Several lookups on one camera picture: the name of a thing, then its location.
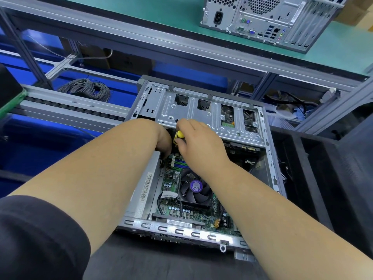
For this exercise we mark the silver backed desktop computer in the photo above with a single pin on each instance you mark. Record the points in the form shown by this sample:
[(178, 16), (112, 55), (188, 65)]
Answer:
[(268, 17)]

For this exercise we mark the black foam tray with boards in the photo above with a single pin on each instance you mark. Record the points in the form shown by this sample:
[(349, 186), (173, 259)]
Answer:
[(9, 90)]

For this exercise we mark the grey computer case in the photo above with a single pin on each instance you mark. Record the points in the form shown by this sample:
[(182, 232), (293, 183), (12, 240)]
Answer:
[(198, 107)]

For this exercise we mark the white plastic bags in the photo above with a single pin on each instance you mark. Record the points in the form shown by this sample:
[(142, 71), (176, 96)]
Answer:
[(285, 107)]

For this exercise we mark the green motherboard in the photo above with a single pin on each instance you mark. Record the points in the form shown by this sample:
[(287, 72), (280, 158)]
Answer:
[(175, 172)]

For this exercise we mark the dark metal frame leg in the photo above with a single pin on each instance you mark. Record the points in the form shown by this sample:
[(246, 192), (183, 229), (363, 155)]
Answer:
[(26, 46)]

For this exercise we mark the person's left forearm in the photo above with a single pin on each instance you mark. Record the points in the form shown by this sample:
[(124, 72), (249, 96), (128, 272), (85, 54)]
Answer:
[(87, 186)]

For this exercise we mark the aluminium frame post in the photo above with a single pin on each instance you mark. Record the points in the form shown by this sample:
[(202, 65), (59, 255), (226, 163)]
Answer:
[(341, 107)]

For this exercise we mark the empty black foam tray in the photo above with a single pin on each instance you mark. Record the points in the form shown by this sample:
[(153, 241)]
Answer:
[(326, 189)]

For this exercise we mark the person's black left sleeve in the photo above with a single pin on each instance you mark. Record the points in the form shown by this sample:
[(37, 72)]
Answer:
[(41, 239)]

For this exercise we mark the person's right forearm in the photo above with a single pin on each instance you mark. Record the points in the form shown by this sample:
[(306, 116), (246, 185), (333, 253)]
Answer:
[(291, 227)]

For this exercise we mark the grey roller conveyor rail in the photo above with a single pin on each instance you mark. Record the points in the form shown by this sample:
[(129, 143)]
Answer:
[(76, 105)]

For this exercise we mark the green upper shelf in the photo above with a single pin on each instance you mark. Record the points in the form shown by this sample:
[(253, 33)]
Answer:
[(145, 17)]

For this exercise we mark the person's right hand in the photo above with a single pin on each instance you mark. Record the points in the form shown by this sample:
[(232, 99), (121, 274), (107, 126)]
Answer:
[(204, 145)]

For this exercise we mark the person's left hand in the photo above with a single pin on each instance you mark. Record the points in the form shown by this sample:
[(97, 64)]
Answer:
[(160, 137)]

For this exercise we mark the silver power supply unit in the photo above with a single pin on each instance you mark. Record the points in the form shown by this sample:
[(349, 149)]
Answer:
[(143, 189)]

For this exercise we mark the stack of cardboard boxes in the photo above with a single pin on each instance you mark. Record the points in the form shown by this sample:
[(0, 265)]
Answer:
[(358, 11)]

